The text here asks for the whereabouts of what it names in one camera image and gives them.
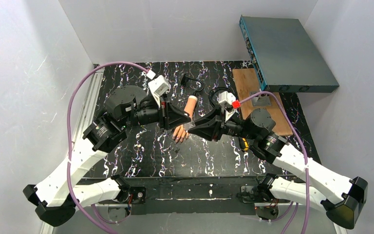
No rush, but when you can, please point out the clear nail polish bottle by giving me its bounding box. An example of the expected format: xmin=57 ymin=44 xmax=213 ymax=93
xmin=183 ymin=122 xmax=195 ymax=132

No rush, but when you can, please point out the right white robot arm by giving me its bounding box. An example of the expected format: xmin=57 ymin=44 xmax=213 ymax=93
xmin=187 ymin=108 xmax=368 ymax=230

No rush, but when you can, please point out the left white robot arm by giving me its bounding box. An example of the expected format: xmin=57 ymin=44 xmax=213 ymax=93
xmin=23 ymin=85 xmax=190 ymax=227

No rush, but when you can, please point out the mannequin hand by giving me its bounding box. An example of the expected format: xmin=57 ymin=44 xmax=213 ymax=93
xmin=172 ymin=96 xmax=198 ymax=143

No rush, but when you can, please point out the yellow black screwdriver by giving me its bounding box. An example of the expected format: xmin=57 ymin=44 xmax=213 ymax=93
xmin=239 ymin=137 xmax=249 ymax=152

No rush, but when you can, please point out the grey round disc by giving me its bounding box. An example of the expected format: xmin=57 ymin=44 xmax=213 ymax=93
xmin=114 ymin=85 xmax=147 ymax=105

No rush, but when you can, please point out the wooden board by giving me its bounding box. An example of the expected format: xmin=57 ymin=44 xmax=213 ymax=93
xmin=232 ymin=68 xmax=293 ymax=137

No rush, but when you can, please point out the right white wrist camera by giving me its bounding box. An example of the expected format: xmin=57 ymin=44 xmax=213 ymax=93
xmin=218 ymin=91 xmax=241 ymax=122

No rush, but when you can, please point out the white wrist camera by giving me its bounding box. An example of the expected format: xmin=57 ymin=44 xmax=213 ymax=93
xmin=218 ymin=91 xmax=241 ymax=122
xmin=146 ymin=70 xmax=171 ymax=108

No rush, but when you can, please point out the coiled black cable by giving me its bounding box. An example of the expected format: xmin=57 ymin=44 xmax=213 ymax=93
xmin=208 ymin=87 xmax=238 ymax=111

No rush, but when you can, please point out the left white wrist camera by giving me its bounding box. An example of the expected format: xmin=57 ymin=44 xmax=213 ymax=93
xmin=146 ymin=70 xmax=171 ymax=108

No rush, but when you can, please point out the metal stand mount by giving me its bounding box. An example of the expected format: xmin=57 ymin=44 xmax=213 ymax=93
xmin=251 ymin=94 xmax=271 ymax=107

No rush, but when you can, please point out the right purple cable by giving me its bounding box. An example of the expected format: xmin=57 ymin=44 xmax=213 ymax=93
xmin=238 ymin=91 xmax=310 ymax=234

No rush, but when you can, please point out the purple cable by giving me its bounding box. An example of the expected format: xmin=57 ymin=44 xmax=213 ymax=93
xmin=238 ymin=91 xmax=310 ymax=234
xmin=66 ymin=61 xmax=150 ymax=234

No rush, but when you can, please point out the black cable with plug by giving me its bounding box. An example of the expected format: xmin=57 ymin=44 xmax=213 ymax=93
xmin=180 ymin=73 xmax=206 ymax=97

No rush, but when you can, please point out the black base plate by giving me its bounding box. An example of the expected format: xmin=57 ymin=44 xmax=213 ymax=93
xmin=125 ymin=176 xmax=270 ymax=215

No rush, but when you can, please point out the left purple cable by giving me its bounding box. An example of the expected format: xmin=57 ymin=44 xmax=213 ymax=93
xmin=66 ymin=61 xmax=150 ymax=234

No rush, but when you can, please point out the blue network switch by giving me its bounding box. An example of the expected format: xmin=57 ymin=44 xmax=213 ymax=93
xmin=239 ymin=16 xmax=339 ymax=93

